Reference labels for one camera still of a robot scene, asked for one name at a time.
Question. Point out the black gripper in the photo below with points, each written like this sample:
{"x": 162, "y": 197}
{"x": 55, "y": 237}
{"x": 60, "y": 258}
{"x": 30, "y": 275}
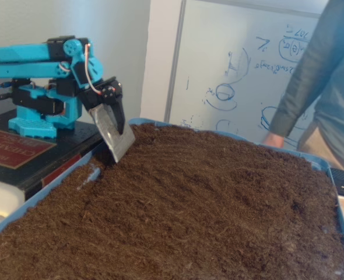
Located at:
{"x": 99, "y": 99}

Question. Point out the brown soil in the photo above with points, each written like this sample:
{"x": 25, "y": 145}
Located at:
{"x": 189, "y": 204}

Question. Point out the person right forearm green sleeve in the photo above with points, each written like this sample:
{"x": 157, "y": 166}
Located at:
{"x": 297, "y": 99}

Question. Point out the teal five-joint robot arm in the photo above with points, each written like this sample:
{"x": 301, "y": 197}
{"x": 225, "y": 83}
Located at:
{"x": 29, "y": 55}

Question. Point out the person right hand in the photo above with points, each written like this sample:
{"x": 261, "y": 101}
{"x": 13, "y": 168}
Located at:
{"x": 274, "y": 140}

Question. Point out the black chemistry physics handbook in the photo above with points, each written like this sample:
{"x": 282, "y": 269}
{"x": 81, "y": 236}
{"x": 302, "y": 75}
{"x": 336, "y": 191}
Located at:
{"x": 70, "y": 140}

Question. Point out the blue plastic tray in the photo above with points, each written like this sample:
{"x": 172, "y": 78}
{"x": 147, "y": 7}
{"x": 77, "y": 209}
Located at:
{"x": 43, "y": 193}

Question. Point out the whiteboard with blue drawings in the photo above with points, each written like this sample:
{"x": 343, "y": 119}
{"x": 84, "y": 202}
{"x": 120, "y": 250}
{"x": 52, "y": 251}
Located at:
{"x": 207, "y": 43}

